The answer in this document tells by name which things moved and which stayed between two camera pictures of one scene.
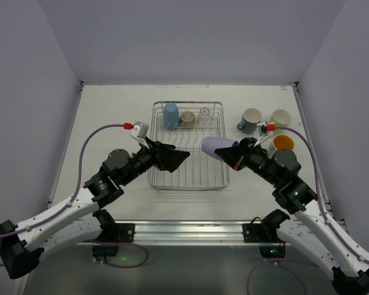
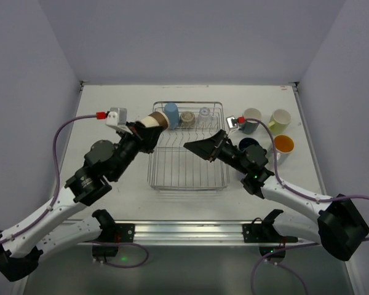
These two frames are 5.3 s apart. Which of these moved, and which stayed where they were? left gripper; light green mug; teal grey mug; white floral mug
Moved: left gripper
Stayed: light green mug; white floral mug; teal grey mug
